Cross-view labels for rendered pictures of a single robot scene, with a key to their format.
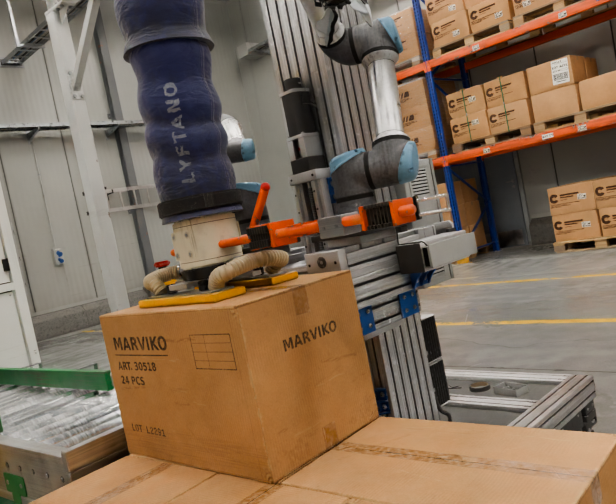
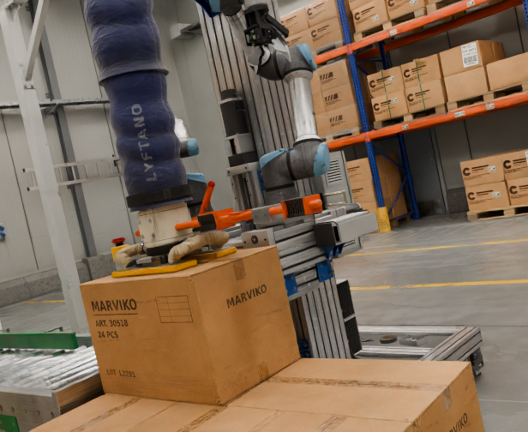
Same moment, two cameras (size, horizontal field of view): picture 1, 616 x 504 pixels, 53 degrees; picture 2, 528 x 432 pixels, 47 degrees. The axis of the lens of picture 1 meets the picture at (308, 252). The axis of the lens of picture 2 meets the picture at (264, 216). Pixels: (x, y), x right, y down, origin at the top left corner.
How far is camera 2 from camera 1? 0.46 m
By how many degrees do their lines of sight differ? 2
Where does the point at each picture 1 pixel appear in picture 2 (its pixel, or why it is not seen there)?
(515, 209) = (433, 181)
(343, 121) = (270, 123)
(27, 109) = not seen: outside the picture
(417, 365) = (333, 321)
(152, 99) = (123, 117)
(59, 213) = (0, 189)
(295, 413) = (237, 354)
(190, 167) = (153, 169)
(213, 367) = (174, 321)
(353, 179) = (279, 173)
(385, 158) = (303, 157)
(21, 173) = not seen: outside the picture
